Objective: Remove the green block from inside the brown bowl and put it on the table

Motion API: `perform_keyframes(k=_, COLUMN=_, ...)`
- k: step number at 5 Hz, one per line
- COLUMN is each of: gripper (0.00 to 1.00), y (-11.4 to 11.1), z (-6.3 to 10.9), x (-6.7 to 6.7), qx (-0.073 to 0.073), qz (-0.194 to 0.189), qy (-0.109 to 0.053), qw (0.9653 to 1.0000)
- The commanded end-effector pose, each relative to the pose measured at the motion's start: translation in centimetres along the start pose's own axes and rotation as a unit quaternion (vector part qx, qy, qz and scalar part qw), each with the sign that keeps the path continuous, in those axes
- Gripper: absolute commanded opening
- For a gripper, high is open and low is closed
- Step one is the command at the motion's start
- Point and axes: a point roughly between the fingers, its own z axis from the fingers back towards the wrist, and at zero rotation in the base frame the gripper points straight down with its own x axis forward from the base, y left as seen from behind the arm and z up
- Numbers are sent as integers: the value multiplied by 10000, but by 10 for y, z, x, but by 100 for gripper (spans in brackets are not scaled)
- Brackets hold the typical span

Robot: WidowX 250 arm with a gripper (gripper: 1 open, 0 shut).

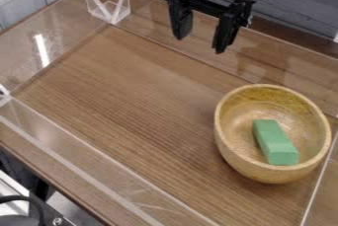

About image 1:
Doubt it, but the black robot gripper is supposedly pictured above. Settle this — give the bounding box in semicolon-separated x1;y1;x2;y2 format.
167;0;257;54

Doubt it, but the green rectangular block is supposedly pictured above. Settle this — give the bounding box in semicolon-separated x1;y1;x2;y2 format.
253;119;299;166

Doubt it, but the brown wooden bowl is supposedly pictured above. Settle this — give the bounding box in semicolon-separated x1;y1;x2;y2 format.
214;84;332;184

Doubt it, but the clear acrylic corner bracket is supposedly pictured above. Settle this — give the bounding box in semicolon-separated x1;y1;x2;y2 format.
86;0;131;25

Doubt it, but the clear acrylic tray wall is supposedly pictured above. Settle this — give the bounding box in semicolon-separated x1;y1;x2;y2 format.
0;86;219;226

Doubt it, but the black cable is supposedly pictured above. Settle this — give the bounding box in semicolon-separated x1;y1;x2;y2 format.
0;194;48;226

